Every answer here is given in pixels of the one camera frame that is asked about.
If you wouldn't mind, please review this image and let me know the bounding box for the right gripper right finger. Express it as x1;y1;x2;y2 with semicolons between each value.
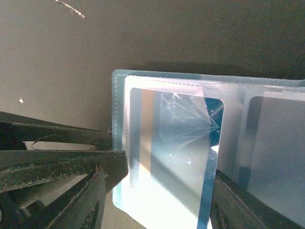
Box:
210;170;303;229

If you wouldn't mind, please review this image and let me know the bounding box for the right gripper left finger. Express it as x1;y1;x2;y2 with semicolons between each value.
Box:
46;167;106;229

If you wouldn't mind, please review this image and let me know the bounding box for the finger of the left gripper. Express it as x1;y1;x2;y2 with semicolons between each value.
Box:
0;112;112;150
0;153;128;229

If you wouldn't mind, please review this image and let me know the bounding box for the light blue card holder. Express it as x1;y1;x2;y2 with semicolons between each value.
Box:
112;70;305;227

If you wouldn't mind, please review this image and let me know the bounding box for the blue VIP card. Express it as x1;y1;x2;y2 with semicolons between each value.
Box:
245;96;305;226

